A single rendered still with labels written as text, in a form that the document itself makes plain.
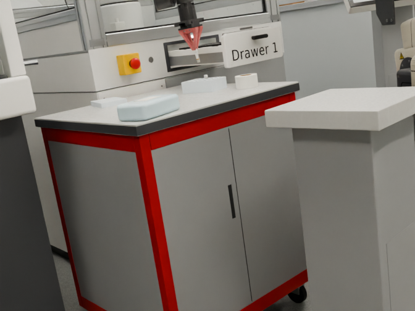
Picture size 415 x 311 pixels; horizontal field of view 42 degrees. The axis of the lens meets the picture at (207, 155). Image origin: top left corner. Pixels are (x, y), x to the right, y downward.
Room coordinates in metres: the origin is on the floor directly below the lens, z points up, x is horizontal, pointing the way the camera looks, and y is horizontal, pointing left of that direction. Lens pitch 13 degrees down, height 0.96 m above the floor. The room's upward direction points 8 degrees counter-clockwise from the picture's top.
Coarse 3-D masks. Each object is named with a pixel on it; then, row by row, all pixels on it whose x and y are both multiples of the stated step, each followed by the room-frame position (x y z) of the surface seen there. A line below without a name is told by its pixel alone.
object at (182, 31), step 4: (184, 24) 1.84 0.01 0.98; (180, 28) 1.82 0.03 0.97; (184, 28) 1.81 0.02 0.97; (188, 28) 1.81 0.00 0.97; (192, 28) 1.80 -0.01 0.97; (196, 28) 1.80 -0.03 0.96; (180, 32) 1.82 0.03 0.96; (184, 32) 1.83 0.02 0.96; (188, 32) 1.82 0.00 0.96; (192, 32) 1.81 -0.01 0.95; (196, 32) 1.81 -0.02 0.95; (184, 36) 1.83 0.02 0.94; (196, 36) 1.81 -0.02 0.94; (188, 40) 1.83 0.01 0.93; (196, 40) 1.82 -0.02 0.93; (188, 44) 1.83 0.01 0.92; (192, 48) 1.83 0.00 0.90
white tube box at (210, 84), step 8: (192, 80) 1.81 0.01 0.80; (200, 80) 1.76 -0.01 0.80; (208, 80) 1.72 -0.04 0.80; (216, 80) 1.73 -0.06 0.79; (224, 80) 1.77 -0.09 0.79; (184, 88) 1.78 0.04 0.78; (192, 88) 1.76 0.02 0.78; (200, 88) 1.74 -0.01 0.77; (208, 88) 1.72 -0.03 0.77; (216, 88) 1.73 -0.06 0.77
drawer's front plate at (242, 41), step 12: (228, 36) 1.86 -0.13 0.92; (240, 36) 1.89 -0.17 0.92; (276, 36) 2.01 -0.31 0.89; (228, 48) 1.85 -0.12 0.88; (240, 48) 1.89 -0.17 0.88; (252, 48) 1.92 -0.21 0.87; (264, 48) 1.97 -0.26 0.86; (276, 48) 2.01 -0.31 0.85; (228, 60) 1.85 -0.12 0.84; (240, 60) 1.88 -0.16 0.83; (252, 60) 1.92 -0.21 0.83
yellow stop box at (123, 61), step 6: (126, 54) 1.94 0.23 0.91; (132, 54) 1.95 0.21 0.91; (138, 54) 1.97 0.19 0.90; (120, 60) 1.94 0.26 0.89; (126, 60) 1.93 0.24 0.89; (120, 66) 1.94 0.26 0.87; (126, 66) 1.93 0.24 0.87; (120, 72) 1.95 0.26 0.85; (126, 72) 1.93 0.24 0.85; (132, 72) 1.94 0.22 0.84; (138, 72) 1.96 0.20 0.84
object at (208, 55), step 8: (200, 48) 1.97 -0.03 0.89; (208, 48) 1.93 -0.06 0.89; (216, 48) 1.90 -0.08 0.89; (176, 56) 2.07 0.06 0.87; (184, 56) 2.04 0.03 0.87; (192, 56) 2.00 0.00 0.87; (200, 56) 1.97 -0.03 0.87; (208, 56) 1.94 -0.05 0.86; (216, 56) 1.90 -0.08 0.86; (176, 64) 2.08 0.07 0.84; (184, 64) 2.04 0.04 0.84; (192, 64) 2.01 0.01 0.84; (200, 64) 1.98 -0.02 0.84; (208, 64) 1.94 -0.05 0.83
